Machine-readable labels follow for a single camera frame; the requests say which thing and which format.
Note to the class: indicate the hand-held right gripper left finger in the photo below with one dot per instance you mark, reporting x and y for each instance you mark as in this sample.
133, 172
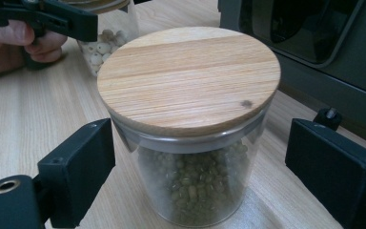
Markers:
76, 171

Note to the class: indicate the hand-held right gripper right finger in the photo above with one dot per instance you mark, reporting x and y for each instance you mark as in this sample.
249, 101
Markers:
336, 175

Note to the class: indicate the glass jar of white seeds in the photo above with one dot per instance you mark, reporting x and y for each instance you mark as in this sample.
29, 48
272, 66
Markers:
103, 47

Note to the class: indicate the glass jar of green beans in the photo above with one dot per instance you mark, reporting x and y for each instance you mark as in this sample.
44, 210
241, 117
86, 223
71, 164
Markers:
190, 187

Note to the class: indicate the round wooden jar lid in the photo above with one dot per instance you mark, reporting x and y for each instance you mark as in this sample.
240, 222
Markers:
187, 82

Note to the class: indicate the grey grain dispenser cabinet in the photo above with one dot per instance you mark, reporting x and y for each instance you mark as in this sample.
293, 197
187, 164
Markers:
346, 73

